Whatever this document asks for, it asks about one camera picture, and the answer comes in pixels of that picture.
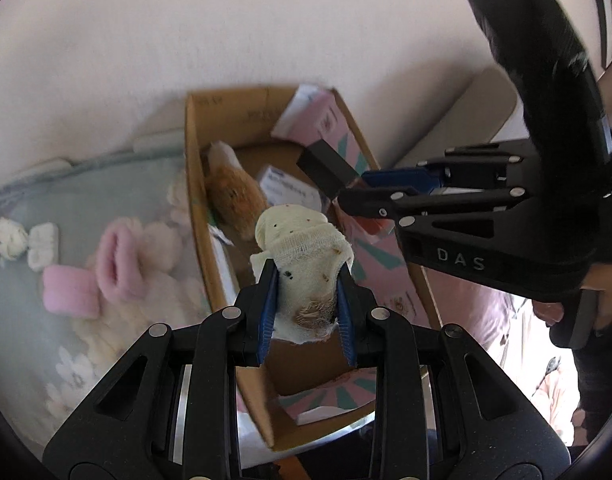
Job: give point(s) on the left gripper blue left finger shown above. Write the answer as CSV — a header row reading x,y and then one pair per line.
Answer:
x,y
233,337

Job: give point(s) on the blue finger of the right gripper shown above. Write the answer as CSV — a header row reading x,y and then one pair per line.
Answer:
x,y
383,203
422,181

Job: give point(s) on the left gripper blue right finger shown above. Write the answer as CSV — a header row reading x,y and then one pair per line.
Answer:
x,y
373,336

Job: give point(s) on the white patterned sock pink print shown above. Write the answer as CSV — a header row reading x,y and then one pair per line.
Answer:
x,y
308,251

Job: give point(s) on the white floral small box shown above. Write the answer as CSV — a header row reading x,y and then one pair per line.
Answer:
x,y
281,188

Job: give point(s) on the pink fluffy slipper sock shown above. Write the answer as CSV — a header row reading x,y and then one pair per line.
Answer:
x,y
117,267

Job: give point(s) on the brown plush toy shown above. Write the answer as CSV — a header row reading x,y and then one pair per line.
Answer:
x,y
233,192

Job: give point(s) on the white earphone case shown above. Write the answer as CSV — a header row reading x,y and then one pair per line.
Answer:
x,y
43,246

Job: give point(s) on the white dotted sock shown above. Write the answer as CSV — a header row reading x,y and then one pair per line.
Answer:
x,y
13,239

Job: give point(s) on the person's right hand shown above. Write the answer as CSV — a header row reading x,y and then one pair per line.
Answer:
x,y
590,289

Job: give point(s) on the pink floral bedding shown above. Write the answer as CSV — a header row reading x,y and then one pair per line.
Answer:
x,y
518,341

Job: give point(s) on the pink patterned cardboard box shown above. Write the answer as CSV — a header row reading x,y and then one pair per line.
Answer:
x,y
302,393

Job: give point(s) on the floral blue table cloth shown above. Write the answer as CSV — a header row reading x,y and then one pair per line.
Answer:
x,y
90,258

